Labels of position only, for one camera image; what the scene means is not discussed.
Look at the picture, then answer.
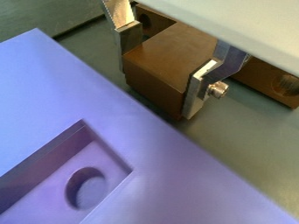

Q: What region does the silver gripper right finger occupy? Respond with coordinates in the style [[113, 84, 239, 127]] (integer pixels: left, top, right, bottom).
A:
[[182, 40, 250, 119]]

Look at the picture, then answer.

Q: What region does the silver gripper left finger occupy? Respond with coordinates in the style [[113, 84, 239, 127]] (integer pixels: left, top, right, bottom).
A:
[[101, 0, 143, 67]]

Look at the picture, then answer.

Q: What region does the brown T-shaped block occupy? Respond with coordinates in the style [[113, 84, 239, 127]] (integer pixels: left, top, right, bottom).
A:
[[123, 4, 299, 119]]

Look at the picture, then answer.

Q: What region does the purple base block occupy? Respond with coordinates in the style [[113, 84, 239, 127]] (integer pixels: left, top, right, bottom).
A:
[[0, 30, 299, 224]]

